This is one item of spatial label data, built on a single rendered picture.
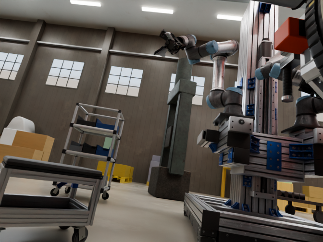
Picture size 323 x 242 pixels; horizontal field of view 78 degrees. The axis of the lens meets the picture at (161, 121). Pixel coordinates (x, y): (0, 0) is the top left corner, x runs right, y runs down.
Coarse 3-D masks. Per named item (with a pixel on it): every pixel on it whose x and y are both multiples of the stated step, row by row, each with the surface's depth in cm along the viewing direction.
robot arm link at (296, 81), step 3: (297, 72) 98; (300, 72) 98; (297, 75) 98; (300, 75) 98; (294, 78) 99; (297, 78) 98; (300, 78) 97; (294, 81) 99; (297, 81) 99; (300, 81) 98; (294, 84) 101; (297, 84) 100; (300, 84) 99
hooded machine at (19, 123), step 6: (12, 120) 738; (18, 120) 738; (24, 120) 740; (12, 126) 732; (18, 126) 731; (24, 126) 732; (30, 126) 766; (6, 132) 722; (12, 132) 721; (30, 132) 761; (0, 138) 716; (6, 138) 715; (12, 138) 715; (6, 144) 710
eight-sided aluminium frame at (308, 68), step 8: (304, 16) 68; (304, 56) 64; (304, 64) 64; (312, 64) 60; (304, 72) 63; (312, 72) 60; (312, 80) 62; (320, 80) 63; (320, 88) 62; (320, 96) 63
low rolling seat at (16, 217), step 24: (0, 168) 91; (24, 168) 79; (48, 168) 84; (72, 168) 90; (0, 192) 74; (72, 192) 118; (96, 192) 96; (0, 216) 73; (24, 216) 77; (48, 216) 82; (72, 216) 88; (72, 240) 91
